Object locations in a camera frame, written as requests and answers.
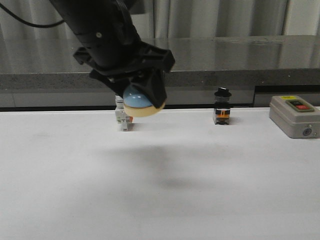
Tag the grey pleated curtain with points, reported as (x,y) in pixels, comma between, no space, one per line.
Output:
(160,19)

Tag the blue and cream desk bell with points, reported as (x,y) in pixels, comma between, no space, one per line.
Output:
(136,104)

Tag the black rotary selector switch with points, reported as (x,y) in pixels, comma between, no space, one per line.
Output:
(222,109)

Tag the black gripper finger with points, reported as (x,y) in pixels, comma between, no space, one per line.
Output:
(150,82)
(118,86)

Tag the dark grey stone counter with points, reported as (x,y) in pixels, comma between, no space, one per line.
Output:
(43,73)

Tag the grey start stop switch box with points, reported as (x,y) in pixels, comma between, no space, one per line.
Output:
(296,117)

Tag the green pushbutton switch white body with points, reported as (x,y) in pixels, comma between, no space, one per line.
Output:
(123,120)

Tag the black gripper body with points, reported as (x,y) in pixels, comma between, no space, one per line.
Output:
(111,43)

